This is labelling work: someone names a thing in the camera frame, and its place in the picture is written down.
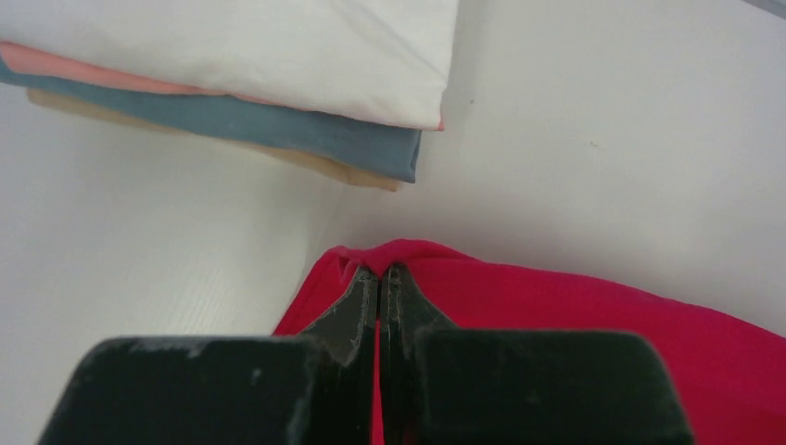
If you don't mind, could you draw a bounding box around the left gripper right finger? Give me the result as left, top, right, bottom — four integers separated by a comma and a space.
379, 264, 695, 444

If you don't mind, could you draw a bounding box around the red t shirt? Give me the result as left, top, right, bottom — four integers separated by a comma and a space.
276, 239, 785, 444

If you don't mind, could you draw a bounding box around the pink folded t shirt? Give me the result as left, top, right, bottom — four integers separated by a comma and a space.
1, 35, 452, 130

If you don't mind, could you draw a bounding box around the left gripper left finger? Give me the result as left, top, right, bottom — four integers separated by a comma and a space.
40, 268, 378, 444

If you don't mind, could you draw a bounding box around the tan folded t shirt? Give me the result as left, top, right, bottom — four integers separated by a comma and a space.
26, 88, 403, 192

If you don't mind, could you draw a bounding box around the blue folded t shirt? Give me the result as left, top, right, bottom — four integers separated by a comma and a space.
1, 63, 422, 184

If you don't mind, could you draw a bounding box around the white folded t shirt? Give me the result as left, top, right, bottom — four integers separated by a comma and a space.
1, 1, 459, 130

